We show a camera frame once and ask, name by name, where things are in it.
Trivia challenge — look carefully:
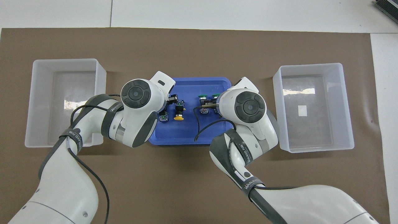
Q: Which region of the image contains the green push button switch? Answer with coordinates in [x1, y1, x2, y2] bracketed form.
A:
[211, 93, 222, 114]
[198, 94, 209, 115]

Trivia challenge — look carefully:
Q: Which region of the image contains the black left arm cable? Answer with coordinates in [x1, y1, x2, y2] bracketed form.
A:
[68, 93, 125, 224]

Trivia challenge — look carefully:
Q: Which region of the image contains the translucent white plastic box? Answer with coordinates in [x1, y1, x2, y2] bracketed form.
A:
[273, 63, 355, 153]
[25, 58, 107, 148]

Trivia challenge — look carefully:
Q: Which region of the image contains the black ribbed device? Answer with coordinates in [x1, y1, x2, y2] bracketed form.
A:
[373, 0, 398, 20]

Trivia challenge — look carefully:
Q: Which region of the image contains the brown table mat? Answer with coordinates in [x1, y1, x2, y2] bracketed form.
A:
[0, 27, 391, 224]

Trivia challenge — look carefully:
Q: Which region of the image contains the blue plastic tray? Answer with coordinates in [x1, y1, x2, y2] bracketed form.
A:
[148, 77, 234, 146]

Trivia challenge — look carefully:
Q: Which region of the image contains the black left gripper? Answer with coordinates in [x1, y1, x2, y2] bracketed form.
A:
[164, 94, 179, 111]

